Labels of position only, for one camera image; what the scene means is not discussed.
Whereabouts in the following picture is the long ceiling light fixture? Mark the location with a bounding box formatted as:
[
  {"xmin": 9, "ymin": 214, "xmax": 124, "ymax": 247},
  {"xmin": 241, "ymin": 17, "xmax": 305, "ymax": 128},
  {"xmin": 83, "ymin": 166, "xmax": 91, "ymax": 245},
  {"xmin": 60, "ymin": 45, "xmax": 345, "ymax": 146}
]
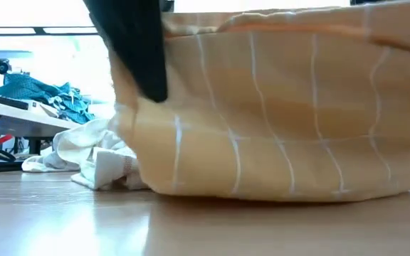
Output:
[{"xmin": 0, "ymin": 25, "xmax": 100, "ymax": 36}]

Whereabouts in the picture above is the pile of blue clothes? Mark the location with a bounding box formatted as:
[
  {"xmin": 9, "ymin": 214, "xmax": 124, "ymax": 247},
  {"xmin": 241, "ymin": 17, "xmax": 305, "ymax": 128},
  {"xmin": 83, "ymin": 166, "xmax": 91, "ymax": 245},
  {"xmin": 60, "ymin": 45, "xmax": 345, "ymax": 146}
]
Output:
[{"xmin": 0, "ymin": 72, "xmax": 96, "ymax": 124}]

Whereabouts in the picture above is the yellow checked towel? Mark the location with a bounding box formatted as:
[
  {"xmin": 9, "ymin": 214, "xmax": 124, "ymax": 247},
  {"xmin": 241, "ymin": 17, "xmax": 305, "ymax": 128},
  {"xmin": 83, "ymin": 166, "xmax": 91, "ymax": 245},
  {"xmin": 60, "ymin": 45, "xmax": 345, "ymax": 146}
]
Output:
[{"xmin": 108, "ymin": 0, "xmax": 410, "ymax": 203}]

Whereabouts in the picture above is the wooden workbench with steel frame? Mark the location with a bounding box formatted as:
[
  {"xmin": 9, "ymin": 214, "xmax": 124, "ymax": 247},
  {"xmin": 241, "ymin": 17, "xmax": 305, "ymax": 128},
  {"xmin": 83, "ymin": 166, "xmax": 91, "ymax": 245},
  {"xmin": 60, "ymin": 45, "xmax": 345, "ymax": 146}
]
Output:
[{"xmin": 0, "ymin": 100, "xmax": 78, "ymax": 158}]

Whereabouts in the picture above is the white box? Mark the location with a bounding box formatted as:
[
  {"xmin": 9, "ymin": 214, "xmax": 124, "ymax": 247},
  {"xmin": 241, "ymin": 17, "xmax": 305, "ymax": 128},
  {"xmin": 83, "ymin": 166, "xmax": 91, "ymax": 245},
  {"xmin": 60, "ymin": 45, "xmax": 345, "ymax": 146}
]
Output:
[{"xmin": 19, "ymin": 98, "xmax": 61, "ymax": 119}]

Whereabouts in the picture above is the cream towel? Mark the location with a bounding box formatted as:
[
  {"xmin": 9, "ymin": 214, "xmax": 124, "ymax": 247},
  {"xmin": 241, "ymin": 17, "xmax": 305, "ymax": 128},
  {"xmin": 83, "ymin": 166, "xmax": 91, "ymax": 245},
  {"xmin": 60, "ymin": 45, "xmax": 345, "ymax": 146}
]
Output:
[{"xmin": 21, "ymin": 118, "xmax": 127, "ymax": 174}]

